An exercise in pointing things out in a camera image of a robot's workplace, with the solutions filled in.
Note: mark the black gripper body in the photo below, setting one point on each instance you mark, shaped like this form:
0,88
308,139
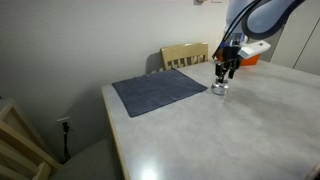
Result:
231,58

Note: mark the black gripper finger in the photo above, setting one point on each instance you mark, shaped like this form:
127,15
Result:
220,75
232,72

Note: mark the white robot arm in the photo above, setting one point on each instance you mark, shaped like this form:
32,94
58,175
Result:
254,19

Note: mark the silver jar with yellow cream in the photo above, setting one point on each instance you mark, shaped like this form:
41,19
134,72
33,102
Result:
220,89

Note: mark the orange cardboard box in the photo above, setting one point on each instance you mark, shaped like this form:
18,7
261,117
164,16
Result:
245,62

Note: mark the dark blue placemat cloth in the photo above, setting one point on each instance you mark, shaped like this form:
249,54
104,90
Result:
151,91

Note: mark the wooden chair at table end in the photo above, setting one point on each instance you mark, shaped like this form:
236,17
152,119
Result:
23,153

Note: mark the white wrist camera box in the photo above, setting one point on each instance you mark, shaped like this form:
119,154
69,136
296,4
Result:
252,49

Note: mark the wooden chair at wall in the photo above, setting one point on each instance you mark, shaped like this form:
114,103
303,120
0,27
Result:
178,56

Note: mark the beige wall thermostat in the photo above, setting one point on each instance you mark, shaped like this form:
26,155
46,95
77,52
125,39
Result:
199,2

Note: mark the white wall power outlet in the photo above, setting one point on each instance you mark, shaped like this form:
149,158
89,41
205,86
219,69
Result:
66,120

